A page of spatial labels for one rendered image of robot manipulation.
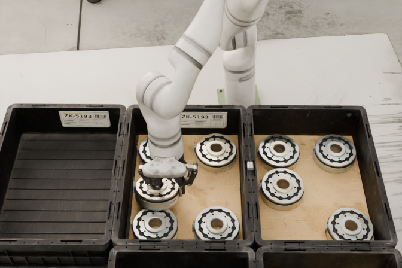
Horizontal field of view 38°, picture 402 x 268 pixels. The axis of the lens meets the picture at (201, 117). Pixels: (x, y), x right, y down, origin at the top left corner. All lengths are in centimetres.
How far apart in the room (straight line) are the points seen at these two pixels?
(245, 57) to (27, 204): 68
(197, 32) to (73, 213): 56
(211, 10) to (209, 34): 5
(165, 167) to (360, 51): 101
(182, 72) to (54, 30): 215
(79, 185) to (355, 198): 67
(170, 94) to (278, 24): 214
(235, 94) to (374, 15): 180
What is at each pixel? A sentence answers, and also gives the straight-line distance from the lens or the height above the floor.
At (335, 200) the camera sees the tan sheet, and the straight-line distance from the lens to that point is 146.
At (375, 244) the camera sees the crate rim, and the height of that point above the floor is 93.
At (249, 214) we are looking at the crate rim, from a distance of 129.
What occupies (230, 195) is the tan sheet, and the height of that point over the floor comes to 83.
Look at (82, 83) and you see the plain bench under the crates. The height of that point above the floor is 70.
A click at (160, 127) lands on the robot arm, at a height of 112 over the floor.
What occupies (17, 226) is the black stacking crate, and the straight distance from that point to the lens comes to 145.
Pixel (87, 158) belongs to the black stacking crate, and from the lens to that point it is 153.
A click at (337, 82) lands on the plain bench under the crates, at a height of 70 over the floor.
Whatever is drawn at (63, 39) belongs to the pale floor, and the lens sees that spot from 317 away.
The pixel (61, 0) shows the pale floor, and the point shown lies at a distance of 343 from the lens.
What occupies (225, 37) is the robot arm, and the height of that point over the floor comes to 105.
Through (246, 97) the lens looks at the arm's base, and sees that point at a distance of 171.
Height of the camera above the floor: 202
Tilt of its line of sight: 48 degrees down
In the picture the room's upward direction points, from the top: straight up
